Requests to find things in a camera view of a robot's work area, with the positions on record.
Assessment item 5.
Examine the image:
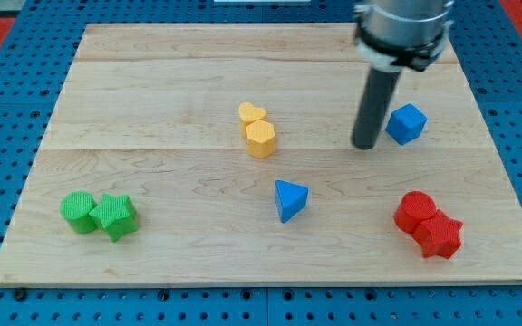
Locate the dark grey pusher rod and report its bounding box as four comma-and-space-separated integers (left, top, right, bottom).
352, 67, 401, 150

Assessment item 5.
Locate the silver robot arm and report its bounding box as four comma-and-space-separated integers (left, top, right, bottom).
352, 0, 454, 149

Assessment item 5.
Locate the blue cube block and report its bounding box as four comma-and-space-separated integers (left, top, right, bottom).
385, 103, 428, 145

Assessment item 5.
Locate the red cylinder block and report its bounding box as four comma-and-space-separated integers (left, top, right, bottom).
393, 191, 437, 234

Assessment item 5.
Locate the yellow hexagon block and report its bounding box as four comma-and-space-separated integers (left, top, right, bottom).
246, 120, 276, 158

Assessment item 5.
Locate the yellow heart block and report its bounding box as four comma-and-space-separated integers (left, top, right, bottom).
238, 102, 267, 138

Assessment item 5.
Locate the blue triangle block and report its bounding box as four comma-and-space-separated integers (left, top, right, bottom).
275, 179, 309, 224

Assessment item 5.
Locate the red star block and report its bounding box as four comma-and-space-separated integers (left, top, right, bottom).
412, 209, 463, 259

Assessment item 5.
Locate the wooden board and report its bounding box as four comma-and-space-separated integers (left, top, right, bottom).
0, 24, 522, 289

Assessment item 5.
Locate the green star block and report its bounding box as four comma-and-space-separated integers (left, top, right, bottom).
89, 194, 138, 242

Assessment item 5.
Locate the green cylinder block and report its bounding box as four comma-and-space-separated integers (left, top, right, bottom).
59, 191, 97, 234

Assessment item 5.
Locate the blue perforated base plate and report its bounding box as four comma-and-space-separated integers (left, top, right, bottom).
0, 0, 522, 325

